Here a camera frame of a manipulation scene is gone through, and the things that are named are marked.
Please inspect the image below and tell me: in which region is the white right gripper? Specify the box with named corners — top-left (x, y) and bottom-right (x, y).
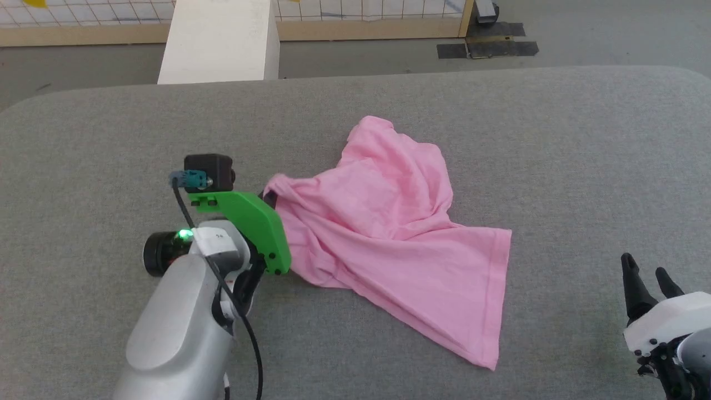
top-left (620, 253), bottom-right (711, 358)

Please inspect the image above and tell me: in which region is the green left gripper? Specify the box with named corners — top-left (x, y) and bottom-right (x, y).
top-left (188, 190), bottom-right (293, 276)

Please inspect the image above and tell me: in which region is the pink t-shirt garment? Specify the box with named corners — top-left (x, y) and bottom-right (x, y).
top-left (263, 115), bottom-right (513, 371)

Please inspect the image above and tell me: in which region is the white rectangular pillar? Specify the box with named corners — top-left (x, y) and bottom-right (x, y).
top-left (157, 0), bottom-right (281, 85)

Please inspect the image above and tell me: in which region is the wooden framed grid fence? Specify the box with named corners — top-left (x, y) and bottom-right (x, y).
top-left (0, 0), bottom-right (476, 48)

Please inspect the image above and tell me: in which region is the large black floor tape patch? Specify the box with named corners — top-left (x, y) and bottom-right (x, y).
top-left (465, 22), bottom-right (540, 59)

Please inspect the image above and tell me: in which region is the dark grey caster foot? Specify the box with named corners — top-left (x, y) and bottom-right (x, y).
top-left (474, 0), bottom-right (500, 24)

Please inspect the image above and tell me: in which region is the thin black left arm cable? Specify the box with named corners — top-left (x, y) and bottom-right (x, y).
top-left (170, 177), bottom-right (264, 400)

